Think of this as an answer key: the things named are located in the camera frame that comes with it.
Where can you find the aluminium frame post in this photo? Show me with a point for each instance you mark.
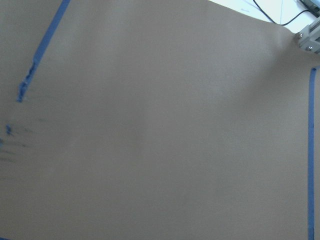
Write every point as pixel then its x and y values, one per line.
pixel 308 39

